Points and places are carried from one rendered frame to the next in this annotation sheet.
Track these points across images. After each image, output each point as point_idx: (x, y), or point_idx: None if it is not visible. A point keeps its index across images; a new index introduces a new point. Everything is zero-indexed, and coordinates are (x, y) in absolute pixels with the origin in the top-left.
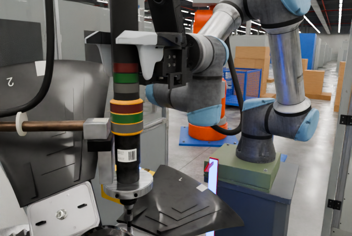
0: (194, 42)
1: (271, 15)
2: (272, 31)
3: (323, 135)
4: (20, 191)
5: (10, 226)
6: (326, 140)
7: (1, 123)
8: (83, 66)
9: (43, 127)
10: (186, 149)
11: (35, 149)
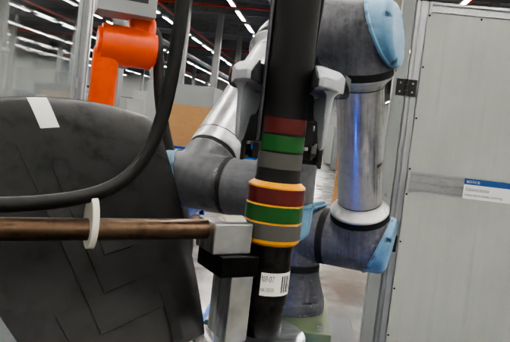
0: None
1: (353, 63)
2: (350, 88)
3: (319, 274)
4: None
5: None
6: (325, 283)
7: (55, 222)
8: (115, 117)
9: (137, 232)
10: None
11: (76, 281)
